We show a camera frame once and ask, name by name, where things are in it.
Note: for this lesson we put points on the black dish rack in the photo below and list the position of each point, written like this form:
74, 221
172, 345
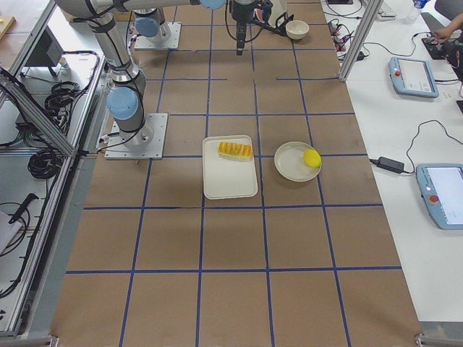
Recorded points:
277, 26

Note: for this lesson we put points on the blue teach pendant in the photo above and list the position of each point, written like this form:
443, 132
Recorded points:
441, 189
412, 77

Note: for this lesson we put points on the cream bowl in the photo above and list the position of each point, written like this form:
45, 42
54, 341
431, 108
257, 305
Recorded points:
297, 29

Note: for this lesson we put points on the aluminium frame post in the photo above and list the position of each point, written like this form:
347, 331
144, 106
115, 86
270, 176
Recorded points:
359, 38

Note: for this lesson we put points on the lower blue teach pendant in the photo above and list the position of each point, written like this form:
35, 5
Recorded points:
441, 189

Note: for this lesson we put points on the person's hand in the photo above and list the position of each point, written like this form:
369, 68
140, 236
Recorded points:
443, 34

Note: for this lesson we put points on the aluminium frame rail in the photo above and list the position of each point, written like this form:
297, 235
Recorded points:
33, 112

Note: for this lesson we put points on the upper blue teach pendant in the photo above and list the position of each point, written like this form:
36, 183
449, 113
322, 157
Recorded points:
412, 77

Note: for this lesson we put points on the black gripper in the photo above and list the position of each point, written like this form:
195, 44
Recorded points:
240, 11

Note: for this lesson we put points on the black power adapter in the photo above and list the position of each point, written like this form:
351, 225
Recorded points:
390, 165

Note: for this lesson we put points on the cream round plate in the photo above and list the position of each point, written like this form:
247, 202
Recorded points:
288, 160

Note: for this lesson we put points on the yellow lemon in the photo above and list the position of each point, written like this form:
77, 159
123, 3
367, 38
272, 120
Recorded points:
312, 158

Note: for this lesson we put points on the white rectangular tray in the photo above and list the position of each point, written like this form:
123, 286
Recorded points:
226, 177

